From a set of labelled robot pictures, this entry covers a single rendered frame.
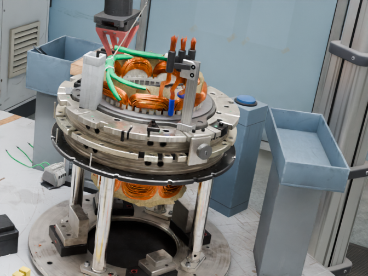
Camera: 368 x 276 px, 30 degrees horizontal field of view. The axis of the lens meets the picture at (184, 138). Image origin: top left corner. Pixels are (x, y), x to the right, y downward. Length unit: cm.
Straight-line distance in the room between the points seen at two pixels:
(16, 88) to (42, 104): 217
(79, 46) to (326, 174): 72
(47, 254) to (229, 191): 43
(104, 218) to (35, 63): 46
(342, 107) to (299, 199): 30
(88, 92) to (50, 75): 37
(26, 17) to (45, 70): 217
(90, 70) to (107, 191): 20
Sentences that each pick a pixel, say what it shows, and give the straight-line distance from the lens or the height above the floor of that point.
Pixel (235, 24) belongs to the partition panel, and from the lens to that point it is 352.
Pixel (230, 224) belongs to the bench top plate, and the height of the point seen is 78.
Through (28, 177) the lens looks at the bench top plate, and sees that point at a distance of 158.
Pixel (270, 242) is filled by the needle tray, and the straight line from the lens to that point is 129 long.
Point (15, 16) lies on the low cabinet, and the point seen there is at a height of 61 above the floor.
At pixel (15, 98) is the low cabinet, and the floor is 16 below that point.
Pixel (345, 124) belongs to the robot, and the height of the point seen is 102.
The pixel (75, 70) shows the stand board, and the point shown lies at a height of 105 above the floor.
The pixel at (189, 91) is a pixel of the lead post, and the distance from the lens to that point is 107.
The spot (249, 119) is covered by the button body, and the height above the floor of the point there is 101.
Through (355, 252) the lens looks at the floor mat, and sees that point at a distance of 307.
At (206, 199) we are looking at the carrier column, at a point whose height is 95.
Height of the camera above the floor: 152
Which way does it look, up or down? 23 degrees down
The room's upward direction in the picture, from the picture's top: 9 degrees clockwise
